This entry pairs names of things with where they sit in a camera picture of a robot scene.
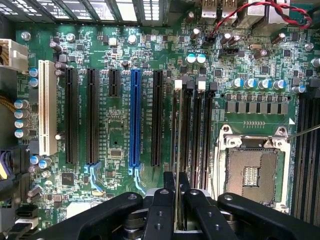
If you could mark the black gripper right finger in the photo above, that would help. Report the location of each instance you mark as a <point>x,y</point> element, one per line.
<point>200,212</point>

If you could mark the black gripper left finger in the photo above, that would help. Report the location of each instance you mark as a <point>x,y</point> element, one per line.
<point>160,212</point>

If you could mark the RAM slot with white clip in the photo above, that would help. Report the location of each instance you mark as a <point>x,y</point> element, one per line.
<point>198,135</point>
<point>174,130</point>

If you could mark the RAM slot with black clip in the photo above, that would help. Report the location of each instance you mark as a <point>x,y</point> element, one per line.
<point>187,135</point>
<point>208,135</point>

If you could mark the black RAM slot bank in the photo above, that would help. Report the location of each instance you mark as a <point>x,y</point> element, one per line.
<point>306,160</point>

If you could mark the silver CPU socket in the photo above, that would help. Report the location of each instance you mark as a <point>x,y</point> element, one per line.
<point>252,170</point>

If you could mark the long black expansion slot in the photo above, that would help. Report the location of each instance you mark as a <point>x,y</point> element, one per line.
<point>92,115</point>
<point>72,115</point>
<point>157,117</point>

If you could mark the blue expansion slot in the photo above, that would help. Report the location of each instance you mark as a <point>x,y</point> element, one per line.
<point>135,117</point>

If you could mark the square black chip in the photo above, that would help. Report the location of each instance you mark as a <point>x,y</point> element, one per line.
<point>67,179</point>

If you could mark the green motherboard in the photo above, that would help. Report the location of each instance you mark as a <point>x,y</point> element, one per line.
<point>117,120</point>

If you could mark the row of grey chokes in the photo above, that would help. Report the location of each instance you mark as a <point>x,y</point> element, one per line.
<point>257,104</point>

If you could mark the metal locking lever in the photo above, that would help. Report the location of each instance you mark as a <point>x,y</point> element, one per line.
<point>305,132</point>

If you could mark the black SATA connector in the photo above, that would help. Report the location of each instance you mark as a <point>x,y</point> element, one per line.
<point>27,211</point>

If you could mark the blue-topped capacitor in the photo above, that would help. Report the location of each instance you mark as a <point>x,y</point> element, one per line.
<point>264,84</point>
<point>250,83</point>
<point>237,83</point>
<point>191,59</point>
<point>279,84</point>
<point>200,59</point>
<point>299,89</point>

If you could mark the short black expansion slot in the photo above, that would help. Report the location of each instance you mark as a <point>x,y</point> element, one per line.
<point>114,83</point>

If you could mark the white PCI expansion slot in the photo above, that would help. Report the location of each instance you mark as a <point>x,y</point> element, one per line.
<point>47,107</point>

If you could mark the black fan header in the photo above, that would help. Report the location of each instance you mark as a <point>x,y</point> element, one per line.
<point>229,51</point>

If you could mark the silver motherboard screw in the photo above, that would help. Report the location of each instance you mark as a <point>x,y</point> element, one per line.
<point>132,39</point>
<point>70,37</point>
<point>25,35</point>
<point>309,46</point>

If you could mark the silver USB port block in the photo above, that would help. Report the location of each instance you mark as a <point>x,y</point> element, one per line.
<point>218,8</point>

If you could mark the silver network port block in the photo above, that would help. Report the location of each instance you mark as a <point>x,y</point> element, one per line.
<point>265,11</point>

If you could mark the beige power connector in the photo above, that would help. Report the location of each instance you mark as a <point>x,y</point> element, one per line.
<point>13,55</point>

